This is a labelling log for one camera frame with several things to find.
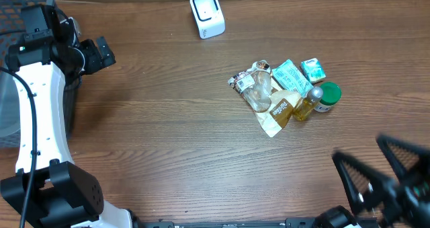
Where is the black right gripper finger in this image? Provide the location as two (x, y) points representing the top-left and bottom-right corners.
(332, 151), (392, 215)
(376, 135), (429, 181)

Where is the green lid white jar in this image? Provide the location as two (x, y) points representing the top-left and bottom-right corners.
(314, 82), (342, 112)

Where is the clear bottle with silver cap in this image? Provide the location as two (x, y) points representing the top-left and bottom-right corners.
(293, 86), (323, 121)

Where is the brown Pantree pouch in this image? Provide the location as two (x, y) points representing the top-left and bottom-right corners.
(243, 72), (302, 137)

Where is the small green tissue packet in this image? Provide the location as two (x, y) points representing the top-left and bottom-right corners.
(300, 58), (327, 83)

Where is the brown white wrapper packet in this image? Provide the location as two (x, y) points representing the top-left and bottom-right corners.
(228, 60), (271, 94)

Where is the light green snack packet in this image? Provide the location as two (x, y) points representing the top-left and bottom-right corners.
(272, 59), (313, 98)

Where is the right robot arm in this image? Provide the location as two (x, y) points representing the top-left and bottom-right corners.
(312, 134), (429, 227)

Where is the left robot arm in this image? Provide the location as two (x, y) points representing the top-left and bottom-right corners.
(1, 4), (140, 227)

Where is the grey plastic mesh basket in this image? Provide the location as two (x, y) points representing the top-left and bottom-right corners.
(0, 0), (81, 149)

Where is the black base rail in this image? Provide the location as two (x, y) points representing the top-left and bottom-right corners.
(136, 217), (315, 228)

